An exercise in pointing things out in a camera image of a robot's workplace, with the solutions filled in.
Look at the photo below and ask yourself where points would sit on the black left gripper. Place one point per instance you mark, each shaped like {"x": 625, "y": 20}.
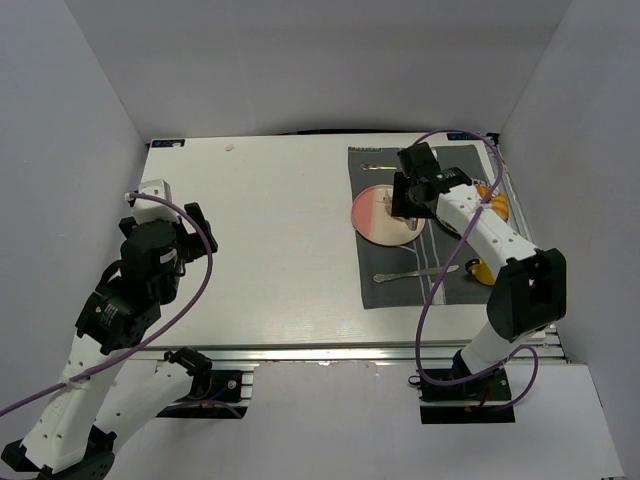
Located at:
{"x": 195, "y": 232}

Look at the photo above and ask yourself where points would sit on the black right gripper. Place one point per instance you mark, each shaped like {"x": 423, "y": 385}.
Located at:
{"x": 406, "y": 201}

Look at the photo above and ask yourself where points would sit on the metal tongs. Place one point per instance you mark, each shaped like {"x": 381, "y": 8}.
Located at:
{"x": 413, "y": 224}

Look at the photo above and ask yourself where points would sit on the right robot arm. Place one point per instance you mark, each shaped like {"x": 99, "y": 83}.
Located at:
{"x": 530, "y": 290}

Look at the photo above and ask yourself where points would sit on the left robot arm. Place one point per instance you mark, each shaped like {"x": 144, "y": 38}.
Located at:
{"x": 73, "y": 437}

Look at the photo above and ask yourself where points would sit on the striped bread roll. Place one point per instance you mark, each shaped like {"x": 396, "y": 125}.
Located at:
{"x": 497, "y": 201}

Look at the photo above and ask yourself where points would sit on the small silver spoon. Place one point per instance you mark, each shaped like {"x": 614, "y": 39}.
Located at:
{"x": 370, "y": 167}

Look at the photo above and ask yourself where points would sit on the pink and cream plate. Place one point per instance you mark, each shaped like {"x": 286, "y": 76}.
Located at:
{"x": 371, "y": 217}

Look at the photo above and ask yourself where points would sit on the blue patterned plate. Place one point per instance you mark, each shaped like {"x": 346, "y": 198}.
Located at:
{"x": 449, "y": 228}

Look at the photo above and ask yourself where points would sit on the right blue corner label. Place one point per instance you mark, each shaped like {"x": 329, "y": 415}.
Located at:
{"x": 461, "y": 136}

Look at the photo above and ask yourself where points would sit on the blue corner label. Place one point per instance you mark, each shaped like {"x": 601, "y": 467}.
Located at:
{"x": 167, "y": 143}
{"x": 461, "y": 136}

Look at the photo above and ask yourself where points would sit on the grey striped placemat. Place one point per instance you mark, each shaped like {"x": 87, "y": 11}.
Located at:
{"x": 430, "y": 249}

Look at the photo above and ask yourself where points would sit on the left blue corner label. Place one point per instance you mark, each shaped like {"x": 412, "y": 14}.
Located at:
{"x": 167, "y": 143}

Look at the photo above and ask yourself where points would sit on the silver table knife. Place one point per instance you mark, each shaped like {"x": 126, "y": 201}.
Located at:
{"x": 387, "y": 277}

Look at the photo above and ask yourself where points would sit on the yellow mug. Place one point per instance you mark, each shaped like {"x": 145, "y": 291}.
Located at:
{"x": 480, "y": 271}

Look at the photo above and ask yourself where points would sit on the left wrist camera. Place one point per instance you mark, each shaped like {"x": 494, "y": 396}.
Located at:
{"x": 148, "y": 202}

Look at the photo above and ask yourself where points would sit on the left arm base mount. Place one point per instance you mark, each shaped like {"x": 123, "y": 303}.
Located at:
{"x": 222, "y": 394}

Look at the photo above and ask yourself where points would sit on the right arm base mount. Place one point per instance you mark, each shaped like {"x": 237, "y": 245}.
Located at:
{"x": 478, "y": 402}

